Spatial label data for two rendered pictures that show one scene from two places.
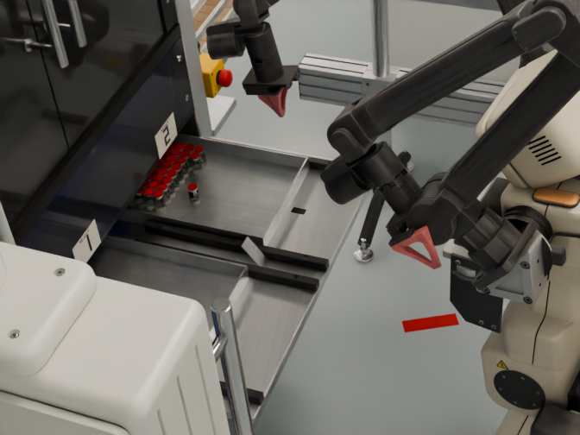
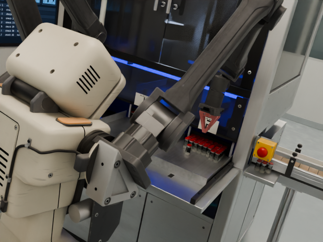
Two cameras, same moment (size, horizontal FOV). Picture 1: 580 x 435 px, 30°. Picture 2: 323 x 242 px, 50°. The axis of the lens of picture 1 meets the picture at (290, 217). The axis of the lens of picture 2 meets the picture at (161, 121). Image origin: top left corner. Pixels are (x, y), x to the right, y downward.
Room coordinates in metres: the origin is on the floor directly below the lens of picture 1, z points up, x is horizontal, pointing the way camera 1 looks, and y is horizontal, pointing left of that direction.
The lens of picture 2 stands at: (1.60, -1.18, 1.49)
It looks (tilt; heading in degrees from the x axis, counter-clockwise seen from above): 19 degrees down; 90
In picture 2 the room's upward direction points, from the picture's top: 12 degrees clockwise
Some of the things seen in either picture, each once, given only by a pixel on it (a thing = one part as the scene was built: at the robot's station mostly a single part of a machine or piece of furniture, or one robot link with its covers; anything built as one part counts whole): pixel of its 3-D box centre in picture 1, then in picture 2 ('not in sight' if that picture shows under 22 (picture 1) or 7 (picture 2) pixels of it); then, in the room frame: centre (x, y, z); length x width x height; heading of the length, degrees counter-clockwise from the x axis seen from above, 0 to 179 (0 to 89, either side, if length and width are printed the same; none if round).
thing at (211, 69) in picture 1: (204, 74); (265, 149); (2.03, 0.15, 1.00); 0.08 x 0.07 x 0.07; 64
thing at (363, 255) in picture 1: (385, 194); not in sight; (2.58, -0.31, 0.07); 0.50 x 0.08 x 0.14; 154
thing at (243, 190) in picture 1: (212, 187); (193, 156); (1.75, 0.16, 0.90); 0.34 x 0.26 x 0.04; 64
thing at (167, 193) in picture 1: (175, 177); (202, 149); (1.79, 0.23, 0.90); 0.18 x 0.02 x 0.05; 154
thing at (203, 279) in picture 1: (141, 300); (127, 129); (1.44, 0.30, 0.90); 0.34 x 0.26 x 0.04; 64
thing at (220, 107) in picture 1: (198, 112); (262, 174); (2.06, 0.18, 0.87); 0.14 x 0.13 x 0.02; 64
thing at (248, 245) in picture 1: (278, 258); not in sight; (1.50, 0.03, 0.91); 0.14 x 0.03 x 0.06; 65
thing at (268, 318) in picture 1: (211, 257); (149, 151); (1.57, 0.17, 0.87); 0.70 x 0.48 x 0.02; 154
